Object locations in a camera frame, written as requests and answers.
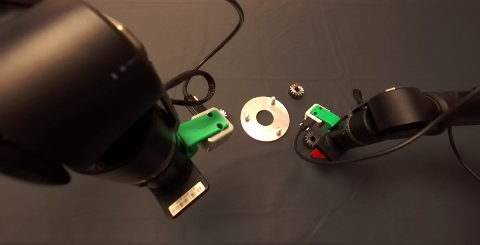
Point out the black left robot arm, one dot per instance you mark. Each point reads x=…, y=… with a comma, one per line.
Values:
x=75, y=72

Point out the round metal carrier plate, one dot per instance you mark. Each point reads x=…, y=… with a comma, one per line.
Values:
x=251, y=125

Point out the dark table cloth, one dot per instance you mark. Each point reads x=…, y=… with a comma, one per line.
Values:
x=281, y=200

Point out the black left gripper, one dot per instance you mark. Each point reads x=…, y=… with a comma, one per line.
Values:
x=178, y=196

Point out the right wrist green camera mount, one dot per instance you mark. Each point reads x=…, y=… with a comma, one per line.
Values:
x=324, y=115

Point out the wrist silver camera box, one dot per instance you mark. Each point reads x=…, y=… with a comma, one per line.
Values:
x=219, y=140
x=308, y=114

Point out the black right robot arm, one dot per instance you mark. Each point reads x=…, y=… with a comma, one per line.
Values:
x=393, y=113

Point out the left wrist green camera mount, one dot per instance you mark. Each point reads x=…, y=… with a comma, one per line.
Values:
x=202, y=127

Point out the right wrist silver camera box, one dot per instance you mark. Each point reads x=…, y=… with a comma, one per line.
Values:
x=308, y=114

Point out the wrist green camera mount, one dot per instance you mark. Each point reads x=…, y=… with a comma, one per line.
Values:
x=202, y=127
x=324, y=115

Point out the small steel planetary gear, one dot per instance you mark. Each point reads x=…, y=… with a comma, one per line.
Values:
x=293, y=93
x=223, y=113
x=308, y=140

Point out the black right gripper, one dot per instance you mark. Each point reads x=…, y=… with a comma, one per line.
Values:
x=332, y=148

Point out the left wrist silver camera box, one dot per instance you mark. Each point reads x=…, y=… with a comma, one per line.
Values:
x=219, y=140

